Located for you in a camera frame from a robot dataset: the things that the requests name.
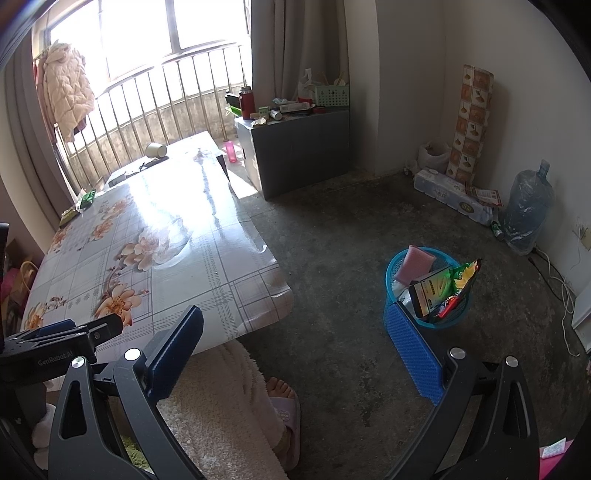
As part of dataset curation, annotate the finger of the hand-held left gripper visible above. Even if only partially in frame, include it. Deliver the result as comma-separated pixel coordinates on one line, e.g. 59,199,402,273
85,314,125,348
18,318,88,343

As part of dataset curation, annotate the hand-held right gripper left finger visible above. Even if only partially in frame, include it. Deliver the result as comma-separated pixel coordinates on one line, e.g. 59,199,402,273
48,304,206,480

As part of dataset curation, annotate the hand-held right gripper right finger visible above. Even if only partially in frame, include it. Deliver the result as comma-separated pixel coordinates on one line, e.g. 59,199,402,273
384,302,541,480

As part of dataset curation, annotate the blue plastic mesh basket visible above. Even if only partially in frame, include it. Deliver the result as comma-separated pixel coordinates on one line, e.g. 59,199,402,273
383,247,472,329

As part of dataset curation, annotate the red snack packet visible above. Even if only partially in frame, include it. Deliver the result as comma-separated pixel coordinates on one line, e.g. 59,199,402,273
434,295,462,319

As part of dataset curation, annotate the grey cable box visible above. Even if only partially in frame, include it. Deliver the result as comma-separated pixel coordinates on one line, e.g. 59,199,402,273
409,265,455,319

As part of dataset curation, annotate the pink knitted sponge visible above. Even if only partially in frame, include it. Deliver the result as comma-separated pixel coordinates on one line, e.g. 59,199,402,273
393,246,435,287

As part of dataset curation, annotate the green chip bag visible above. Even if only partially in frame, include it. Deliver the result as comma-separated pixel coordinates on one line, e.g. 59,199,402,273
441,258,483,301

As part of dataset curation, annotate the woven yellow basket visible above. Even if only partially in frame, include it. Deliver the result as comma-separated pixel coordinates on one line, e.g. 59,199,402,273
7,261,41,319

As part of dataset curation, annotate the colourful bag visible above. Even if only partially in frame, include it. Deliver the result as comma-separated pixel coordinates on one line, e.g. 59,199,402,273
0,270,19,324

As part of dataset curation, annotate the low table, floral cloth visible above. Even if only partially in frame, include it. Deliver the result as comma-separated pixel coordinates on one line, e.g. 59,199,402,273
21,130,295,358

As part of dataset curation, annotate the green white fluffy cloth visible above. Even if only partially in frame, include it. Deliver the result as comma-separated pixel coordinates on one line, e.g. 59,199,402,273
117,434,153,472

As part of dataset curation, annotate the person's foot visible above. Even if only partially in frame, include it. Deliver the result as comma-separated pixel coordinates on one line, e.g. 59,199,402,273
265,376,298,462

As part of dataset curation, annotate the toilet paper pack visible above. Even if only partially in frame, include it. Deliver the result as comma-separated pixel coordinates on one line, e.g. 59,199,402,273
413,168,495,227

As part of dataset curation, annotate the white box appliance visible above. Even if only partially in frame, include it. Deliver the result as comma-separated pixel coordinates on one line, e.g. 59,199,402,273
570,286,591,356

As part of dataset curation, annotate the red printed packet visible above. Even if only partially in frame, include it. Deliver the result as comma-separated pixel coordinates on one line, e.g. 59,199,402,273
466,187,504,208

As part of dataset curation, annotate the large clear water bottle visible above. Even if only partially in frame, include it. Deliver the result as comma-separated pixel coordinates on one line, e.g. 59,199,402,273
499,159,555,256

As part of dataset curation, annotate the white plastic bag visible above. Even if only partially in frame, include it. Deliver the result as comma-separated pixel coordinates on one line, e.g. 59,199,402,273
418,141,451,174
298,69,319,100

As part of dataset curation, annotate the beige curtain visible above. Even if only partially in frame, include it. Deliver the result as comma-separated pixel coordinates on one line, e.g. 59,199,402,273
249,0,347,100
0,44,79,199

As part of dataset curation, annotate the grey cabinet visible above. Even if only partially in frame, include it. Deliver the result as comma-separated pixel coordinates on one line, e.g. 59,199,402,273
234,108,352,200

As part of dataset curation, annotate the pink puffer jacket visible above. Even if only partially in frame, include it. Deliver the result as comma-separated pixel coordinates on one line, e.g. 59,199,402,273
36,41,96,143

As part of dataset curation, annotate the patterned rolled mat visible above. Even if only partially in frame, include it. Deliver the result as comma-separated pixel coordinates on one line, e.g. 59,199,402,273
445,65,495,185

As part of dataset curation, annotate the green plastic storage basket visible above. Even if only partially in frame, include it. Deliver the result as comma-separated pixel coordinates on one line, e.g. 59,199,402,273
314,84,351,109

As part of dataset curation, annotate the metal window railing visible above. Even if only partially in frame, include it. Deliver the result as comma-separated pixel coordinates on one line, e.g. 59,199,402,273
51,41,252,195

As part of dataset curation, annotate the window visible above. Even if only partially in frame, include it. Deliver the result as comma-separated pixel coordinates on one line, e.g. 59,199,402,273
46,0,252,93

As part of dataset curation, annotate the white cable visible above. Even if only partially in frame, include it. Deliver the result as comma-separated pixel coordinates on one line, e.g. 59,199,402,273
531,251,583,358

